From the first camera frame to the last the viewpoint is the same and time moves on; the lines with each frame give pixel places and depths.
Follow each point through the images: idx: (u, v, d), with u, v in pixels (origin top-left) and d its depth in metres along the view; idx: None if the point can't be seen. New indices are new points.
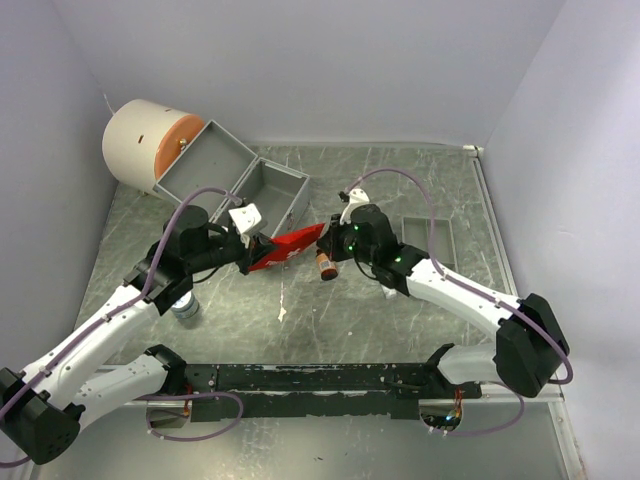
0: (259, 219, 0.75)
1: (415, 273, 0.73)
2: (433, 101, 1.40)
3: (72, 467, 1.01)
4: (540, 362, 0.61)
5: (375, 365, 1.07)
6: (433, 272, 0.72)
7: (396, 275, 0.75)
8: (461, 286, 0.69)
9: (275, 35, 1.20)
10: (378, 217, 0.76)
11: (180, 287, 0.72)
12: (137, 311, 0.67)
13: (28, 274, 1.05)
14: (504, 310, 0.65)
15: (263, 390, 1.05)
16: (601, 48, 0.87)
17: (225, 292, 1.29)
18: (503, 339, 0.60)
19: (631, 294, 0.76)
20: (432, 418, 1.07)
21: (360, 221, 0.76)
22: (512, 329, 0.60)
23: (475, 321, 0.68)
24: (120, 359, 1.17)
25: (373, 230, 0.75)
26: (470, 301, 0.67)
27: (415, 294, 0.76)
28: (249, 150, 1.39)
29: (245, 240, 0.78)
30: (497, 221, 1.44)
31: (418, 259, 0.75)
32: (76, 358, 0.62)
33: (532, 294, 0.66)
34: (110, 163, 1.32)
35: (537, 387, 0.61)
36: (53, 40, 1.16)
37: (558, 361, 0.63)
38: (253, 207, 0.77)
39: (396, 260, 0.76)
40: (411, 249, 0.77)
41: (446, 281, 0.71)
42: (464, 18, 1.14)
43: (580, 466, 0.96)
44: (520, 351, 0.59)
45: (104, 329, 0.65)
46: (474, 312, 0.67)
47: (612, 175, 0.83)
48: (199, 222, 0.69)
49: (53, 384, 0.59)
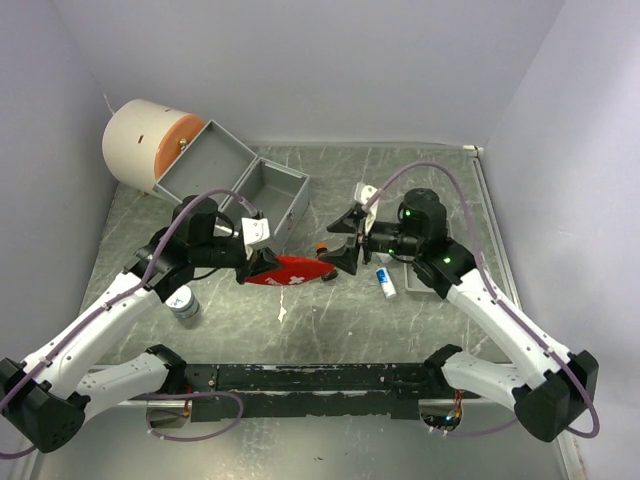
0: (267, 236, 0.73)
1: (463, 283, 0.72)
2: (434, 101, 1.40)
3: (72, 467, 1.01)
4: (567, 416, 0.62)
5: (375, 365, 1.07)
6: (483, 289, 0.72)
7: (439, 274, 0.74)
8: (513, 317, 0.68)
9: (274, 34, 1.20)
10: (435, 208, 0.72)
11: (181, 274, 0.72)
12: (137, 299, 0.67)
13: (28, 274, 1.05)
14: (552, 362, 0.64)
15: (263, 390, 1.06)
16: (602, 49, 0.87)
17: (225, 292, 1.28)
18: (546, 395, 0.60)
19: (631, 296, 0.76)
20: (432, 418, 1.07)
21: (415, 209, 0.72)
22: (556, 385, 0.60)
23: (512, 352, 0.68)
24: (120, 358, 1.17)
25: (428, 220, 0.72)
26: (520, 341, 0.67)
27: (453, 302, 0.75)
28: (249, 150, 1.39)
29: (248, 251, 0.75)
30: (496, 222, 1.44)
31: (467, 265, 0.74)
32: (76, 348, 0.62)
33: (584, 350, 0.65)
34: (110, 163, 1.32)
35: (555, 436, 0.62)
36: (52, 40, 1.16)
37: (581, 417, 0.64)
38: (264, 222, 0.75)
39: (445, 260, 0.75)
40: (463, 253, 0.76)
41: (496, 305, 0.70)
42: (463, 19, 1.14)
43: (579, 466, 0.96)
44: (557, 411, 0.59)
45: (105, 318, 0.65)
46: (520, 352, 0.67)
47: (613, 175, 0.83)
48: (208, 209, 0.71)
49: (55, 374, 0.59)
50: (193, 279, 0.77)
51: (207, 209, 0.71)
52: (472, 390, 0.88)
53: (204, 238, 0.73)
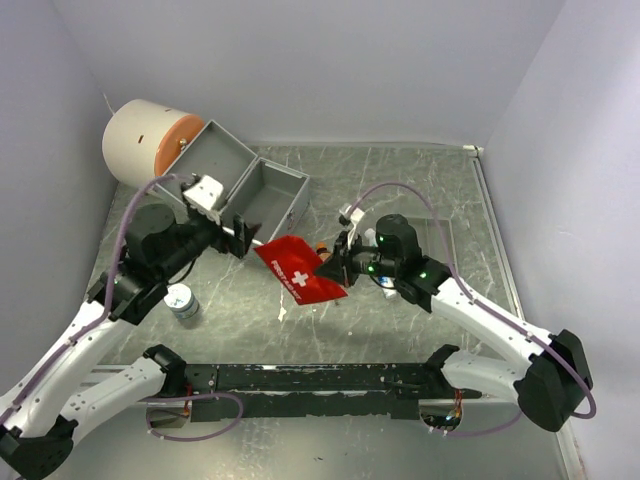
0: (222, 190, 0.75)
1: (441, 292, 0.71)
2: (434, 101, 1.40)
3: (72, 468, 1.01)
4: (565, 399, 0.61)
5: (375, 365, 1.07)
6: (460, 293, 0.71)
7: (419, 290, 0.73)
8: (492, 313, 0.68)
9: (275, 35, 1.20)
10: (406, 229, 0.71)
11: (151, 296, 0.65)
12: (103, 332, 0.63)
13: (28, 273, 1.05)
14: (535, 346, 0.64)
15: (263, 390, 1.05)
16: (602, 48, 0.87)
17: (225, 292, 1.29)
18: (534, 376, 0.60)
19: (631, 295, 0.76)
20: (432, 418, 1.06)
21: (387, 234, 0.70)
22: (543, 367, 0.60)
23: (499, 346, 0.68)
24: (120, 359, 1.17)
25: (400, 244, 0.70)
26: (502, 333, 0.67)
27: (438, 313, 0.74)
28: (249, 150, 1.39)
29: (215, 217, 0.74)
30: (497, 222, 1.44)
31: (443, 276, 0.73)
32: (45, 389, 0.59)
33: (564, 329, 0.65)
34: (110, 163, 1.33)
35: (560, 422, 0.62)
36: (52, 40, 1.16)
37: (582, 397, 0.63)
38: (204, 179, 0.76)
39: (421, 275, 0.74)
40: (437, 265, 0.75)
41: (475, 305, 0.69)
42: (463, 18, 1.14)
43: (580, 467, 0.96)
44: (550, 391, 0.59)
45: (71, 355, 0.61)
46: (503, 343, 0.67)
47: (613, 175, 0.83)
48: (162, 226, 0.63)
49: (24, 419, 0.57)
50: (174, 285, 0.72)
51: (161, 227, 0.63)
52: (473, 389, 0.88)
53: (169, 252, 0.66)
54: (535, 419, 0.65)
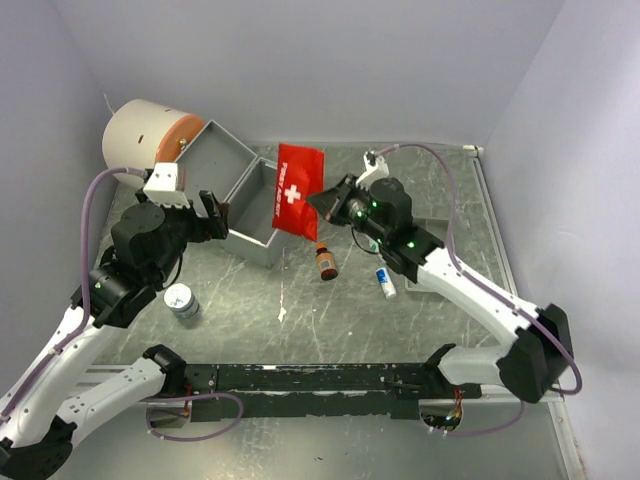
0: (176, 166, 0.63)
1: (429, 263, 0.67)
2: (434, 101, 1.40)
3: (71, 467, 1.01)
4: (546, 372, 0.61)
5: (375, 365, 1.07)
6: (449, 265, 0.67)
7: (405, 260, 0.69)
8: (481, 285, 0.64)
9: (275, 34, 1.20)
10: (400, 197, 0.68)
11: (139, 300, 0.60)
12: (88, 339, 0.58)
13: (28, 273, 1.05)
14: (521, 319, 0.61)
15: (263, 390, 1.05)
16: (602, 48, 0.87)
17: (225, 292, 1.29)
18: (519, 350, 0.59)
19: (632, 294, 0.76)
20: (432, 418, 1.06)
21: (380, 199, 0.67)
22: (528, 341, 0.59)
23: (485, 321, 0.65)
24: (120, 359, 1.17)
25: (393, 211, 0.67)
26: (489, 305, 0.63)
27: (424, 284, 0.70)
28: (249, 150, 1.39)
29: (183, 199, 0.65)
30: (497, 222, 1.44)
31: (433, 247, 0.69)
32: (32, 400, 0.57)
33: (552, 304, 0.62)
34: (110, 163, 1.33)
35: (539, 395, 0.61)
36: (52, 40, 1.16)
37: (563, 370, 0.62)
38: (155, 165, 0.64)
39: (409, 245, 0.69)
40: (426, 235, 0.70)
41: (462, 277, 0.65)
42: (463, 18, 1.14)
43: (579, 466, 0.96)
44: (534, 366, 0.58)
45: (56, 365, 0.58)
46: (489, 315, 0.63)
47: (614, 174, 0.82)
48: (151, 225, 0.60)
49: (15, 430, 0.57)
50: (163, 289, 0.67)
51: (152, 226, 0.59)
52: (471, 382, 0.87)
53: (159, 254, 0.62)
54: (515, 392, 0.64)
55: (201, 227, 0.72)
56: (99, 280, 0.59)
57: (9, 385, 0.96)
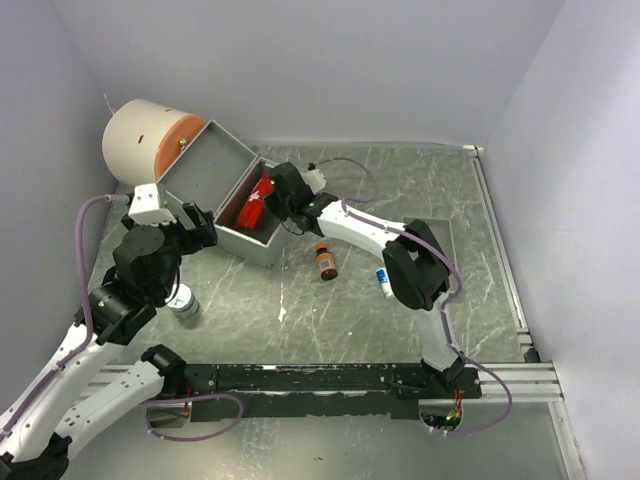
0: (154, 187, 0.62)
1: (324, 213, 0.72)
2: (435, 101, 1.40)
3: (71, 468, 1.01)
4: (420, 276, 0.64)
5: (375, 365, 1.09)
6: (337, 209, 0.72)
7: (311, 220, 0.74)
8: (359, 218, 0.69)
9: (275, 34, 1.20)
10: (288, 168, 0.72)
11: (140, 318, 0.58)
12: (91, 356, 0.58)
13: (29, 273, 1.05)
14: (391, 235, 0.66)
15: (263, 390, 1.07)
16: (601, 50, 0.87)
17: (225, 292, 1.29)
18: (388, 258, 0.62)
19: (632, 294, 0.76)
20: (432, 418, 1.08)
21: (271, 174, 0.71)
22: (395, 248, 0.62)
23: (369, 248, 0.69)
24: (120, 359, 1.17)
25: (285, 181, 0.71)
26: (365, 231, 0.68)
27: (330, 234, 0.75)
28: (249, 151, 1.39)
29: (170, 215, 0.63)
30: (497, 222, 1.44)
31: (330, 202, 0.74)
32: (34, 414, 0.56)
33: (414, 219, 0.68)
34: (110, 163, 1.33)
35: (420, 299, 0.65)
36: (53, 41, 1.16)
37: (442, 276, 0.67)
38: (135, 187, 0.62)
39: (310, 205, 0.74)
40: (323, 193, 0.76)
41: (349, 217, 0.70)
42: (463, 19, 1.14)
43: (579, 467, 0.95)
44: (402, 268, 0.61)
45: (59, 380, 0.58)
46: (368, 240, 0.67)
47: (613, 174, 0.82)
48: (152, 248, 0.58)
49: (16, 444, 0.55)
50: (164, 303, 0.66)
51: (152, 249, 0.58)
52: (438, 358, 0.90)
53: (161, 273, 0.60)
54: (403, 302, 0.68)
55: (191, 236, 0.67)
56: (102, 299, 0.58)
57: (9, 384, 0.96)
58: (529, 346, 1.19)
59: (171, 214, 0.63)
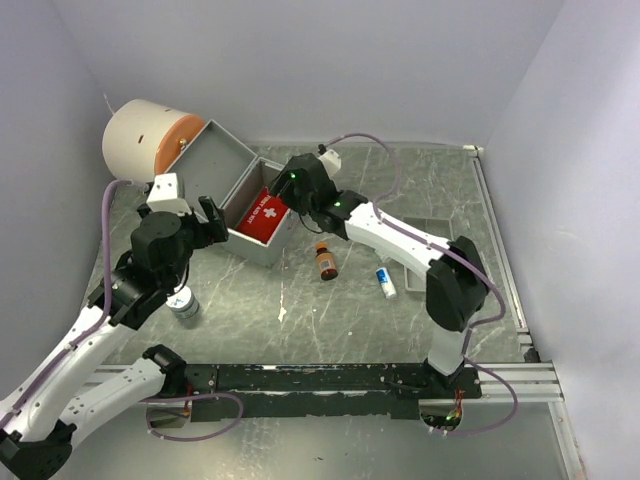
0: (174, 176, 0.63)
1: (352, 218, 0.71)
2: (434, 101, 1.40)
3: (70, 468, 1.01)
4: (463, 299, 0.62)
5: (375, 365, 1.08)
6: (371, 216, 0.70)
7: (336, 219, 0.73)
8: (397, 229, 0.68)
9: (275, 34, 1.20)
10: (313, 163, 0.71)
11: (152, 302, 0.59)
12: (104, 338, 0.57)
13: (28, 273, 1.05)
14: (434, 252, 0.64)
15: (263, 391, 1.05)
16: (601, 49, 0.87)
17: (225, 292, 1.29)
18: (432, 277, 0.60)
19: (631, 294, 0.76)
20: (432, 418, 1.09)
21: (296, 169, 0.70)
22: (440, 268, 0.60)
23: (405, 261, 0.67)
24: (120, 359, 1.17)
25: (309, 177, 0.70)
26: (404, 244, 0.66)
27: (356, 240, 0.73)
28: (249, 150, 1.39)
29: (187, 207, 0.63)
30: (497, 222, 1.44)
31: (357, 203, 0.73)
32: (44, 394, 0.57)
33: (461, 236, 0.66)
34: (110, 164, 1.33)
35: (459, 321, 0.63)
36: (52, 41, 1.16)
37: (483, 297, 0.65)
38: (156, 176, 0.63)
39: (336, 204, 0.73)
40: (349, 194, 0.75)
41: (383, 225, 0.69)
42: (462, 19, 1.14)
43: (579, 466, 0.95)
44: (446, 289, 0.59)
45: (70, 360, 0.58)
46: (407, 255, 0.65)
47: (613, 174, 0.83)
48: (169, 231, 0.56)
49: (25, 423, 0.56)
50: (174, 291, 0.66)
51: (169, 231, 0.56)
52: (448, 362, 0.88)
53: (175, 258, 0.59)
54: (440, 322, 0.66)
55: (204, 231, 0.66)
56: (115, 283, 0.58)
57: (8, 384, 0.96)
58: (529, 346, 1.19)
59: (188, 206, 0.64)
